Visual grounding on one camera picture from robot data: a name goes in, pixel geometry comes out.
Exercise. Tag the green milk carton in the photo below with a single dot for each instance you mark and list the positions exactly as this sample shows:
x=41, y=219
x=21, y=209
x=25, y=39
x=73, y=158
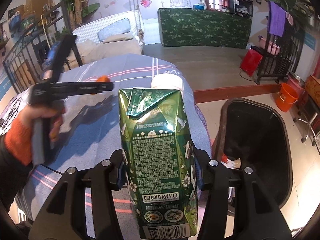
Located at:
x=158, y=156

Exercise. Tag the orange plastic bucket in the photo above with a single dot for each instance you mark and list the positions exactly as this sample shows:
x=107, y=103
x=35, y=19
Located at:
x=286, y=97

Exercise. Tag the orange peel scrap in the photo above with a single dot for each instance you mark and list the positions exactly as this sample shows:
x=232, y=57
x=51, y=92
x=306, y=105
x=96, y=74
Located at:
x=103, y=79

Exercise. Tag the purple towel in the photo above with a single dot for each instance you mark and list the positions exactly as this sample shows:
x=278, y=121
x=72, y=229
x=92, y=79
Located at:
x=276, y=19

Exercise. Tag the grey blue pillow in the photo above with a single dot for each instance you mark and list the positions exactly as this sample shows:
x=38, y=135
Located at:
x=119, y=27

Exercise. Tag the beige blanket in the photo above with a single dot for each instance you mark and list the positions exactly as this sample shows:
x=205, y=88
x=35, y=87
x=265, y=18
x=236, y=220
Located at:
x=115, y=45

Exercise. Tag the person orange sleeve forearm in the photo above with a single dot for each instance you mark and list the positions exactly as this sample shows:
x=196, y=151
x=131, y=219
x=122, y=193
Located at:
x=17, y=142

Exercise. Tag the grey striped table cloth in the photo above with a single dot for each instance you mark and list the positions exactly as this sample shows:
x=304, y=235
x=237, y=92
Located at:
x=90, y=132

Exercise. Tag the black iron railing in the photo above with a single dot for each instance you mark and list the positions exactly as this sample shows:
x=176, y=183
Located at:
x=23, y=64

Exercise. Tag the pink bucket with lid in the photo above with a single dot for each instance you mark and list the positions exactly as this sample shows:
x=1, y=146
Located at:
x=296, y=83

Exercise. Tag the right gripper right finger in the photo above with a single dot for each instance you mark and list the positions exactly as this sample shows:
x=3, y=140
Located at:
x=256, y=215

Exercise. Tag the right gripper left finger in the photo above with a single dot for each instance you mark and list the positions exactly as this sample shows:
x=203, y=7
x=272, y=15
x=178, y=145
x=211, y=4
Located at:
x=63, y=216

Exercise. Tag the black trash bin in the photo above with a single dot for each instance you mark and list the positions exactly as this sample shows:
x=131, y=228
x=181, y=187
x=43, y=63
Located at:
x=256, y=134

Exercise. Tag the potted green plant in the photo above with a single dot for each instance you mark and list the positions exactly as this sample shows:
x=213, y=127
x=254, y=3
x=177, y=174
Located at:
x=300, y=12

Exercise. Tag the person left hand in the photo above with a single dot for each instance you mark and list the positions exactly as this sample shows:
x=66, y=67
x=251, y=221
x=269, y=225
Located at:
x=29, y=114

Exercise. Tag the white swing bed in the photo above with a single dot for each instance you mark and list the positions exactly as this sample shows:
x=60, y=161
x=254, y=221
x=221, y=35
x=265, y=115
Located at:
x=90, y=30

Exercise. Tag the red bag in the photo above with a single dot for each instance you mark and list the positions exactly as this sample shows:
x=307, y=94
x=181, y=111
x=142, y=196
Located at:
x=250, y=62

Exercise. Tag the rolling stool with cushion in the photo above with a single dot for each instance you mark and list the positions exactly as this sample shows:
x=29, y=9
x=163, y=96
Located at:
x=308, y=110

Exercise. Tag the black metal rack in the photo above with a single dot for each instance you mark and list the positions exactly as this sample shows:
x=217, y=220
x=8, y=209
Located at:
x=277, y=67

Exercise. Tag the pink basin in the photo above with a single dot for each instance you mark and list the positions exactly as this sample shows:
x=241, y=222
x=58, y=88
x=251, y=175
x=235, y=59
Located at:
x=272, y=48

